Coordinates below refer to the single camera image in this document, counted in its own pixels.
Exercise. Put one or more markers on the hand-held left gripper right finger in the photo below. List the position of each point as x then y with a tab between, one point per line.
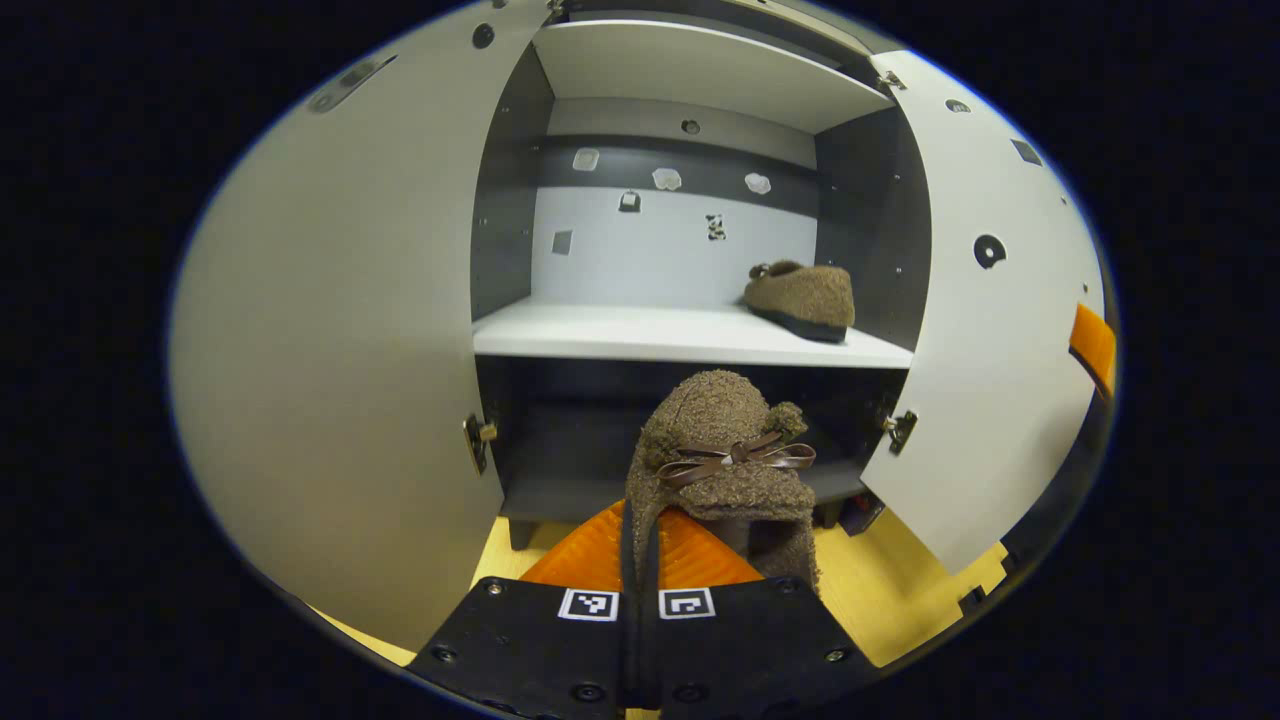
740	650

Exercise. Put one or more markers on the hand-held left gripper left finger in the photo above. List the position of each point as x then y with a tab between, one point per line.
530	650

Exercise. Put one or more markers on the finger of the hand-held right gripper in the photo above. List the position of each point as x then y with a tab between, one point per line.
1093	345

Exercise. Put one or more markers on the white door with earphone sticker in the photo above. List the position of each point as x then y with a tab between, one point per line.
990	400

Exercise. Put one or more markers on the brown fuzzy shoe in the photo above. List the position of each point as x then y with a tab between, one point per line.
715	470
805	295

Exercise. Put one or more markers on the white shoe cabinet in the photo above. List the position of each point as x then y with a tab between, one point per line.
690	335

